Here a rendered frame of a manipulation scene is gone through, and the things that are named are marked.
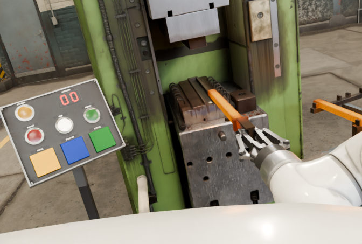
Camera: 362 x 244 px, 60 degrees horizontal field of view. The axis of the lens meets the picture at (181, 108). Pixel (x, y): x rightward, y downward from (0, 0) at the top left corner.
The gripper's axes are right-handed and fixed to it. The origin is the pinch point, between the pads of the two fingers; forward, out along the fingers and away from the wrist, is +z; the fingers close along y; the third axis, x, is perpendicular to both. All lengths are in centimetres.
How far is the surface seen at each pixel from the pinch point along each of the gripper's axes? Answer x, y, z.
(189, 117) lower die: -12.2, -9.8, 43.9
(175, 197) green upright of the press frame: -60, -23, 57
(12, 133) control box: 5, -70, 24
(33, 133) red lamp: 3, -64, 24
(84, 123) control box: 0, -49, 30
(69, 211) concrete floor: -108, -104, 135
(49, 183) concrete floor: -109, -132, 187
